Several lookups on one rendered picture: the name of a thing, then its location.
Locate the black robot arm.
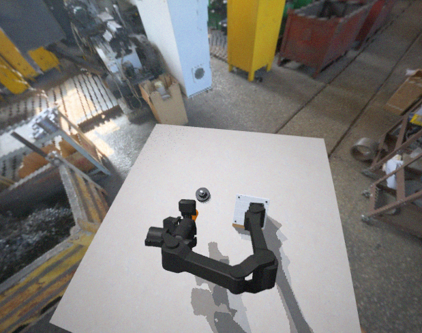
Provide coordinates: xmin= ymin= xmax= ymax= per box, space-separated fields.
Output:
xmin=145 ymin=203 xmax=279 ymax=295

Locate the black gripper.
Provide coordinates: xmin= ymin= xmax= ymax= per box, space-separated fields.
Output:
xmin=175 ymin=199 xmax=197 ymax=248

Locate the black round pedestal with silver shaft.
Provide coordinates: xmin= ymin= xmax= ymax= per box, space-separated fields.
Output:
xmin=196 ymin=188 xmax=210 ymax=202

